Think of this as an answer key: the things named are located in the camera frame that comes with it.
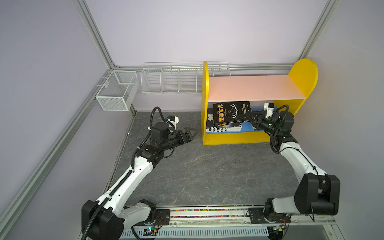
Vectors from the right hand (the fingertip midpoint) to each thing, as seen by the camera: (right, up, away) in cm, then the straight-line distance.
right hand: (245, 114), depth 77 cm
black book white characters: (-17, -1, +12) cm, 21 cm away
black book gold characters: (-7, +2, +5) cm, 8 cm away
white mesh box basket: (-79, +18, +24) cm, 85 cm away
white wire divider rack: (-36, +27, +22) cm, 50 cm away
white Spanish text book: (-9, -7, +11) cm, 15 cm away
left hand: (-27, -10, -5) cm, 29 cm away
